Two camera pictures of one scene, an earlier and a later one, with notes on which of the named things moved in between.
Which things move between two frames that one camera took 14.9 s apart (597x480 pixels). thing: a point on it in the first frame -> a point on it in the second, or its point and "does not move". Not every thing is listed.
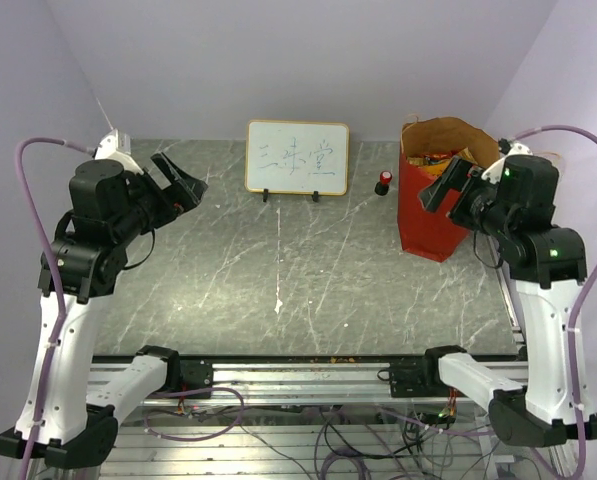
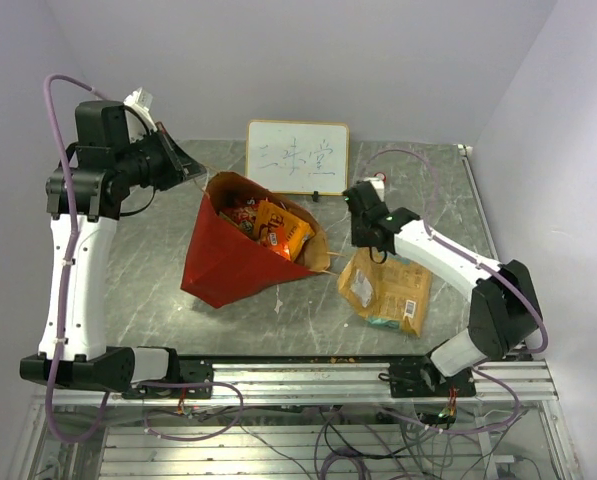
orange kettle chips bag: [439, 167] -> [294, 230]
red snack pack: [429, 160] -> [244, 217]
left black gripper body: [155, 207] -> [152, 162]
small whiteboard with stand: [296, 158] does not move
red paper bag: [427, 145] -> [225, 266]
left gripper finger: [164, 171] -> [188, 167]
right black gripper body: [472, 204] -> [358, 236]
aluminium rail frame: [317, 421] does not move
